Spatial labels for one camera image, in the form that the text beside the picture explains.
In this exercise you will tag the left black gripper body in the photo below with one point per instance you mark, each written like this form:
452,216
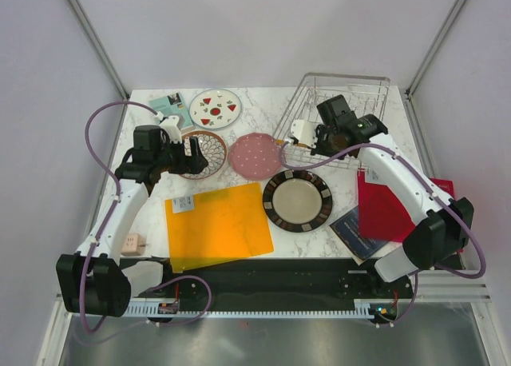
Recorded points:
176,161

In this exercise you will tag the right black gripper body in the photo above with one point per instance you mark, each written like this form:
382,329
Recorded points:
326,145

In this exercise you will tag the metal wire dish rack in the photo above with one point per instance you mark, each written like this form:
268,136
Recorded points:
365,95

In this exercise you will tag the dark rim beige plate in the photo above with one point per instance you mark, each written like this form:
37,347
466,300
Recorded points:
297,201

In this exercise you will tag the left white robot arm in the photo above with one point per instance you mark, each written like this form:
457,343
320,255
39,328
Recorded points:
91,280

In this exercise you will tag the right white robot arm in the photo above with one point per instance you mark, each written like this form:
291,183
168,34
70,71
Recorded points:
441,223

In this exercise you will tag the brown rim floral plate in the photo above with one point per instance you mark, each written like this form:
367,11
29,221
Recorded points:
214,149

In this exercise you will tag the white watermelon pattern plate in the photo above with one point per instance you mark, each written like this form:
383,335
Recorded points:
215,109

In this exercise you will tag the teal book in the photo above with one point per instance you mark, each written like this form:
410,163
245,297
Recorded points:
173,105

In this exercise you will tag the pink polka dot plate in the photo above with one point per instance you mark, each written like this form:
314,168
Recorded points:
255,156

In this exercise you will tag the orange translucent plastic sheet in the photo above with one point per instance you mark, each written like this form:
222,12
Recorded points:
217,227

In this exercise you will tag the dark blue book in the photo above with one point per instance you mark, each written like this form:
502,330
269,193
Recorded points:
346,228

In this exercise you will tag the red translucent plastic sheet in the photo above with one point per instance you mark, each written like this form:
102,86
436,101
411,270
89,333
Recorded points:
381,216

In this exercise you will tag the pink cube power socket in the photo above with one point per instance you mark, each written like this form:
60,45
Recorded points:
134,245

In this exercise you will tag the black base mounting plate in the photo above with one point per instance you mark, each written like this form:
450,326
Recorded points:
291,283

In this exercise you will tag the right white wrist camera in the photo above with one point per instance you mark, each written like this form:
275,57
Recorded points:
304,133

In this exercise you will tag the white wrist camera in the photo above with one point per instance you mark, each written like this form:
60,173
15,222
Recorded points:
304,133
170,129

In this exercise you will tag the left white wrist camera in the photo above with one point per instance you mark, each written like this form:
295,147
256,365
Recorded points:
170,129

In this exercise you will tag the white slotted cable duct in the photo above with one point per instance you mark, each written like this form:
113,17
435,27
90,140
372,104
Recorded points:
165,309

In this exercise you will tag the aluminium front rail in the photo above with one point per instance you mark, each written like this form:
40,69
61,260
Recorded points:
442,287

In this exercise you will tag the right aluminium frame post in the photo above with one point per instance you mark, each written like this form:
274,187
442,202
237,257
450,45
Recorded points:
440,37

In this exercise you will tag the aluminium frame post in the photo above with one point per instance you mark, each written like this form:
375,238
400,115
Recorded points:
440,37
95,42

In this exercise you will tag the left aluminium frame post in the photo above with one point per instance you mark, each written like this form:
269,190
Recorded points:
95,42

